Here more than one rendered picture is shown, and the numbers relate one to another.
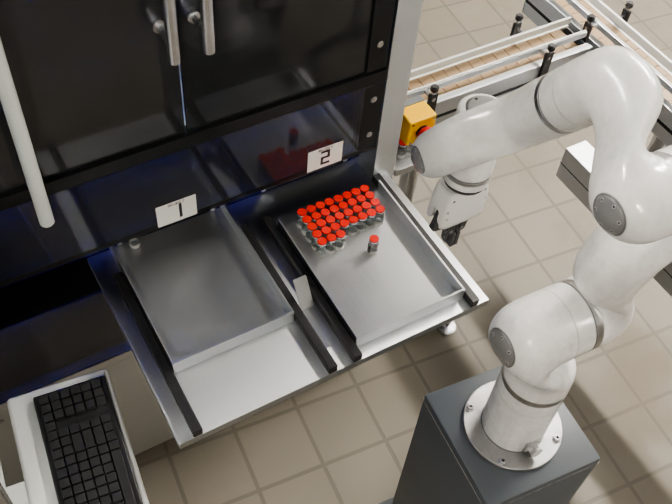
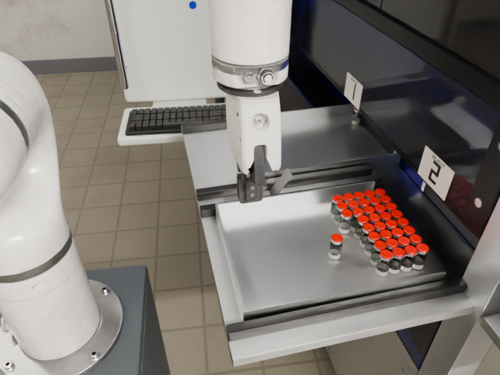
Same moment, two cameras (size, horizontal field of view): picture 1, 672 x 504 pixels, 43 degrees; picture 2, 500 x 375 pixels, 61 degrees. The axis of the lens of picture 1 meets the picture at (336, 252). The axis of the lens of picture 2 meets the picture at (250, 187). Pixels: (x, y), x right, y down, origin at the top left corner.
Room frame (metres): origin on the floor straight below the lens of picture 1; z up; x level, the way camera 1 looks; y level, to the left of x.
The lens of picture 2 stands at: (1.21, -0.63, 1.45)
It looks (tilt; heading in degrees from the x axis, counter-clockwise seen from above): 38 degrees down; 111
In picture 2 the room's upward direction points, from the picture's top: straight up
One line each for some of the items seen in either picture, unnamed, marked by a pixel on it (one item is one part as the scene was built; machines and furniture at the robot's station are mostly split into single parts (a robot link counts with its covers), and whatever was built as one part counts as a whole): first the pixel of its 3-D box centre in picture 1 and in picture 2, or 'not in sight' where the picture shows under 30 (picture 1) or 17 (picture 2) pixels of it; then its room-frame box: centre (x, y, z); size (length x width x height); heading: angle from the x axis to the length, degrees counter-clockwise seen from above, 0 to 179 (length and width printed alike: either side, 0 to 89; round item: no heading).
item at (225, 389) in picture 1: (288, 281); (307, 193); (1.07, 0.09, 0.87); 0.70 x 0.48 x 0.02; 125
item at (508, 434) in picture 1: (523, 402); (45, 292); (0.79, -0.37, 0.95); 0.19 x 0.19 x 0.18
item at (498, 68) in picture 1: (473, 73); not in sight; (1.74, -0.30, 0.92); 0.69 x 0.15 x 0.16; 125
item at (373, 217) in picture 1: (348, 227); (364, 231); (1.20, -0.02, 0.90); 0.18 x 0.02 x 0.05; 124
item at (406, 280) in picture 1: (368, 258); (318, 242); (1.13, -0.07, 0.90); 0.34 x 0.26 x 0.04; 34
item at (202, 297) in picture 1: (199, 279); (312, 140); (1.03, 0.27, 0.90); 0.34 x 0.26 x 0.04; 35
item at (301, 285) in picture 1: (315, 311); (257, 187); (0.97, 0.03, 0.91); 0.14 x 0.03 x 0.06; 34
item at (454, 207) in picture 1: (460, 195); (250, 115); (1.05, -0.21, 1.21); 0.10 x 0.07 x 0.11; 125
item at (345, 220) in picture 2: (339, 240); (345, 221); (1.16, -0.01, 0.90); 0.02 x 0.02 x 0.05
